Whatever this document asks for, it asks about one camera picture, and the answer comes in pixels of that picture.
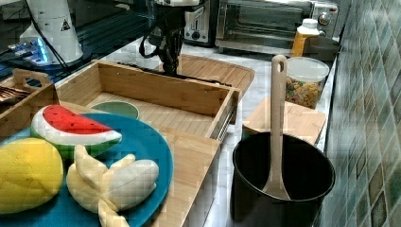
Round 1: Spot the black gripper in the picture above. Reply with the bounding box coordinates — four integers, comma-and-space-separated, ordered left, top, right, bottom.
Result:
155, 5, 185, 76

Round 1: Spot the bamboo drawer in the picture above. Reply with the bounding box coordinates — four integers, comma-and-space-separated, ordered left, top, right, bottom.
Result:
56, 61, 238, 139

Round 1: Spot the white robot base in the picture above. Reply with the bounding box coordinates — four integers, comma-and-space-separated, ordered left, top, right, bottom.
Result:
20, 0, 83, 66

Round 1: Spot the black two-slot toaster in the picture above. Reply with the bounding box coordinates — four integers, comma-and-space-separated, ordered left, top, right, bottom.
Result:
184, 0, 218, 47

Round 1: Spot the bamboo cutting board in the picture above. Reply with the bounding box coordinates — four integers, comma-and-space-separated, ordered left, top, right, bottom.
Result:
157, 54, 255, 98

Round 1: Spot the silver toaster oven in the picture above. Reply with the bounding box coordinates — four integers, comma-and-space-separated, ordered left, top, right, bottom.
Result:
215, 0, 339, 56

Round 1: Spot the small green dish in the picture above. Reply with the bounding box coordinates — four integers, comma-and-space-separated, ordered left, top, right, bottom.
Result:
92, 100, 139, 119

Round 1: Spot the blue plate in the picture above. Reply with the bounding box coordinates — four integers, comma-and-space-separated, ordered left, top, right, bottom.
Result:
0, 113, 173, 227

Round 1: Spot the orange juice bottle white cap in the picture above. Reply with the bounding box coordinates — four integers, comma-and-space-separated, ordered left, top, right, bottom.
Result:
291, 19, 320, 57

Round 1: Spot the clear cereal container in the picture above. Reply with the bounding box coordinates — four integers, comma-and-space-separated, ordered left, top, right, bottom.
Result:
286, 57, 330, 109

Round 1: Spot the toy watermelon slice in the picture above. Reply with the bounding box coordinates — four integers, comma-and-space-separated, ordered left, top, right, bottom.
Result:
30, 104, 122, 160

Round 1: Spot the bamboo tea box tray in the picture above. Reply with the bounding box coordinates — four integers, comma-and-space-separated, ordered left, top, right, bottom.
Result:
0, 68, 59, 141

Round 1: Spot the container with bamboo lid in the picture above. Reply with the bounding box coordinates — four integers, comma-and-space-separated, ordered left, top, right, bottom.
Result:
242, 96, 326, 145

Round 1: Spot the toy peeled banana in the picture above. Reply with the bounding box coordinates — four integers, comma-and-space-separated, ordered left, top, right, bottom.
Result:
66, 145, 159, 227

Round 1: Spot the wooden spoon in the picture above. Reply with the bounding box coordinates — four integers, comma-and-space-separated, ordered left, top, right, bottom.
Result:
263, 55, 289, 200

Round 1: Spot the toy yellow lemon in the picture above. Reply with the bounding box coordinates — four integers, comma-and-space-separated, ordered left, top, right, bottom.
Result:
0, 138, 63, 214

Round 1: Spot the black utensil pot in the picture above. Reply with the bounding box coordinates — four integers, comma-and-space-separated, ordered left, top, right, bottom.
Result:
230, 132, 335, 227

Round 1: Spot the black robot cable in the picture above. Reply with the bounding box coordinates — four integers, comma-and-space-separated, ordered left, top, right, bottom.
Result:
138, 22, 165, 60

